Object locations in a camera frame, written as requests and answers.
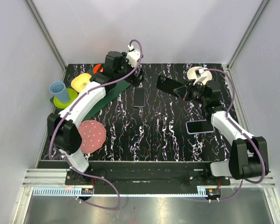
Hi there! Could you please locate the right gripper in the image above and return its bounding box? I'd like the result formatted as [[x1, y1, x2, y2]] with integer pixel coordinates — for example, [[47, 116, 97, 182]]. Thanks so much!
[[174, 79, 208, 105]]

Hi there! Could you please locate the black phone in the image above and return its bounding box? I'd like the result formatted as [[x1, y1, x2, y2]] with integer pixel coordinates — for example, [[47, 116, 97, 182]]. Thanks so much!
[[133, 88, 145, 108]]

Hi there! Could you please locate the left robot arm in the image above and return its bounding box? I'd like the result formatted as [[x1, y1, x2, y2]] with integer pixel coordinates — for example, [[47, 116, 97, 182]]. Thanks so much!
[[47, 48, 143, 185]]

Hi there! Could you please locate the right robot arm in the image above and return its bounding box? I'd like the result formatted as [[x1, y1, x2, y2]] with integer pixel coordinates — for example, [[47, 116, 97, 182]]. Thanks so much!
[[173, 80, 268, 185]]

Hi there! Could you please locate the phone in lilac case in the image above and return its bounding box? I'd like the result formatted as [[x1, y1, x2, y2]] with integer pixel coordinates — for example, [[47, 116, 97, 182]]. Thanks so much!
[[186, 120, 215, 134]]

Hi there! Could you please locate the dark green mat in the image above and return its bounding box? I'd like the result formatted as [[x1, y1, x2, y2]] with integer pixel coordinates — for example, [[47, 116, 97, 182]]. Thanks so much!
[[49, 69, 131, 117]]

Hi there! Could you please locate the large white bowl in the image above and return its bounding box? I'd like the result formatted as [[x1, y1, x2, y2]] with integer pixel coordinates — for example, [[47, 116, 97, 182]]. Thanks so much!
[[187, 66, 212, 83]]

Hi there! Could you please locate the red bowl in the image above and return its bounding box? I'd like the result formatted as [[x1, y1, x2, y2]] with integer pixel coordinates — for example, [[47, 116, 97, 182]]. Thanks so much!
[[93, 63, 104, 74]]

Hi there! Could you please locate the yellow square plate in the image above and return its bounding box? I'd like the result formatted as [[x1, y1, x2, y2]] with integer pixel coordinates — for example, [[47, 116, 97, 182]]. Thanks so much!
[[70, 73, 91, 93]]

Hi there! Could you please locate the lime green plate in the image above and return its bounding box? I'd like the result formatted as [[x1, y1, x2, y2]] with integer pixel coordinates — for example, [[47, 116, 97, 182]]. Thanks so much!
[[53, 88, 78, 109]]

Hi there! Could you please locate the pink dotted plate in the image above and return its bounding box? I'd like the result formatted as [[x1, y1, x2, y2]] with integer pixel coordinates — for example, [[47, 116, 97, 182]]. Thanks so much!
[[78, 120, 106, 154]]

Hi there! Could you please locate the blue cup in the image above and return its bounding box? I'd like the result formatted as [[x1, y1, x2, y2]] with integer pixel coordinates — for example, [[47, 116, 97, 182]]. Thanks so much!
[[49, 81, 70, 104]]

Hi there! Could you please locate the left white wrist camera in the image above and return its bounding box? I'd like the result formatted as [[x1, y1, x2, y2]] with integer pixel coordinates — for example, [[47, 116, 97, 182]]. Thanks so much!
[[126, 44, 140, 68]]

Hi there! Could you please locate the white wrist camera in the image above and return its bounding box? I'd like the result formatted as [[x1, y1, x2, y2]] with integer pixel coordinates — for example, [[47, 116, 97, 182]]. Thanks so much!
[[126, 44, 140, 68], [194, 68, 208, 85]]

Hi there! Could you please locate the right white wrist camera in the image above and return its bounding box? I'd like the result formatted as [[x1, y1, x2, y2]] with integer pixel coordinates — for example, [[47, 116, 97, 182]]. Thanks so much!
[[194, 68, 208, 85]]

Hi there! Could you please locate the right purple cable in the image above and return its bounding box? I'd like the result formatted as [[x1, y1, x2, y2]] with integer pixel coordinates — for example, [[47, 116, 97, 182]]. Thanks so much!
[[203, 68, 266, 184]]

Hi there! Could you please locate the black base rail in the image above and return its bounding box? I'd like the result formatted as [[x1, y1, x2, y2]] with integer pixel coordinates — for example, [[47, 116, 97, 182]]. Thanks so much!
[[64, 160, 231, 196]]

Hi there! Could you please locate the right aluminium frame post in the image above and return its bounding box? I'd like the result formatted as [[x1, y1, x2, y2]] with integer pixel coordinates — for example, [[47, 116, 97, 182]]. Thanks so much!
[[226, 0, 271, 70]]

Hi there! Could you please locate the aluminium frame post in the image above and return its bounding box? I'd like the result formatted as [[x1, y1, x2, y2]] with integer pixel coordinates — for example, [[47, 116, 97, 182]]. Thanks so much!
[[226, 0, 271, 70], [24, 0, 67, 71]]

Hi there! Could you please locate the left aluminium frame post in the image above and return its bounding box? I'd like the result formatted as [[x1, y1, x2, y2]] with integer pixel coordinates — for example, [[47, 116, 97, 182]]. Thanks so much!
[[24, 0, 67, 71]]

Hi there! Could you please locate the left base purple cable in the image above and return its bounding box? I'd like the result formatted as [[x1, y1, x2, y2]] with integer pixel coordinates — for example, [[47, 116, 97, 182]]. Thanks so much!
[[70, 167, 122, 210]]

